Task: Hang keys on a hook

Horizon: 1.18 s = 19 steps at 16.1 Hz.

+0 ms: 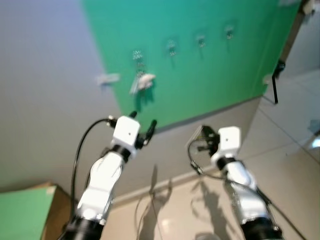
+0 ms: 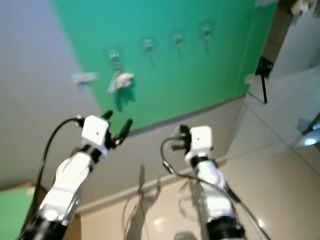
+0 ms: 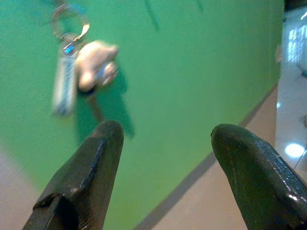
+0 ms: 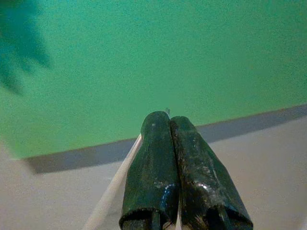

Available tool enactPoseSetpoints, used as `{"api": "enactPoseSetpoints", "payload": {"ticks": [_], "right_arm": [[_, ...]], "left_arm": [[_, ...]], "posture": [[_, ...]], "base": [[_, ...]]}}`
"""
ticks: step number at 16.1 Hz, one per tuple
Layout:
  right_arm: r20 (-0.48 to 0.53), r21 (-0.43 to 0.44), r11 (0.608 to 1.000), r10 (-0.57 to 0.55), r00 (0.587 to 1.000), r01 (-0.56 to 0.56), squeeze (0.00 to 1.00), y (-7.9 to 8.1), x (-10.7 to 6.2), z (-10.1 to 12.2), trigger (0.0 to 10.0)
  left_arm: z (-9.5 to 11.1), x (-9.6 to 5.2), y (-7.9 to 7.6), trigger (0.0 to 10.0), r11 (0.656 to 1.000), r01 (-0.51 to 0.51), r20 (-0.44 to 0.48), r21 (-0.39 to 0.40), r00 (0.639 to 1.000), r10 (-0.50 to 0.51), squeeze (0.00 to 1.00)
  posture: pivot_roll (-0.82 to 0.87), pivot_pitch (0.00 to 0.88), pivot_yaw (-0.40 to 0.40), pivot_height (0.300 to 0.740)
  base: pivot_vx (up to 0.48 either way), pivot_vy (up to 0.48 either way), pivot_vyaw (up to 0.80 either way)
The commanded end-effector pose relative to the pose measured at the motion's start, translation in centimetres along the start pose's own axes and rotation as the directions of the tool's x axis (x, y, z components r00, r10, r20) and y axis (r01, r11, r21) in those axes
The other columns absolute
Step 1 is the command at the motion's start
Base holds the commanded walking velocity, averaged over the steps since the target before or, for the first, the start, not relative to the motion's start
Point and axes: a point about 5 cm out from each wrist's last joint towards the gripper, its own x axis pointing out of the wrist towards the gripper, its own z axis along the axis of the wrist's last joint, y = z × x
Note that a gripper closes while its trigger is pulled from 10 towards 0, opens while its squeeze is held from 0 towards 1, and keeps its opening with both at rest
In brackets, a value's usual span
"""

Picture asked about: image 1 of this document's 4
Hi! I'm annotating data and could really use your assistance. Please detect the keys with white tag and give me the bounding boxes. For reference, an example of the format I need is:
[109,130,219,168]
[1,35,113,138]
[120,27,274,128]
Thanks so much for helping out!
[129,57,157,96]

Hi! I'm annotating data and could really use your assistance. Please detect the large green hook board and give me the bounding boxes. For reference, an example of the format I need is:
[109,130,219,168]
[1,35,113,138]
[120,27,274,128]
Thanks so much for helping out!
[80,0,303,130]

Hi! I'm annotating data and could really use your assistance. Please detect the small clear metal hook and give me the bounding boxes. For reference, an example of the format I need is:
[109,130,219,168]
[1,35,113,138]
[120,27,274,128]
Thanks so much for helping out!
[132,49,146,61]
[196,34,207,50]
[166,40,178,57]
[224,24,236,41]

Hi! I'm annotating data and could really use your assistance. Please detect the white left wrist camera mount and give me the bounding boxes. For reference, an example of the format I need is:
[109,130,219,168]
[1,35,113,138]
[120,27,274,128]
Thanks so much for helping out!
[112,116,141,150]

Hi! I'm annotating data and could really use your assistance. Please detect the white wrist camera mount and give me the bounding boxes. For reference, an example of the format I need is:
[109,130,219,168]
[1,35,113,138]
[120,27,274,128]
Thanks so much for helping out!
[218,126,242,157]
[112,116,141,150]

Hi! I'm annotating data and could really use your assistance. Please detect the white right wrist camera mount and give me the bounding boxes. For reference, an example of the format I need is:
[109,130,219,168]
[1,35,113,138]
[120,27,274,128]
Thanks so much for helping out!
[218,126,242,157]

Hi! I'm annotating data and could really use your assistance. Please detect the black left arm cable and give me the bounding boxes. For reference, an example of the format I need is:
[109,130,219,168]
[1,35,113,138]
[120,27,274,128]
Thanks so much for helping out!
[70,116,118,216]

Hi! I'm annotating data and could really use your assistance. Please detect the black metal bracket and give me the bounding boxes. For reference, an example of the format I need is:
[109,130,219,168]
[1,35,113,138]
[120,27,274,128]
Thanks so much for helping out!
[272,60,286,105]

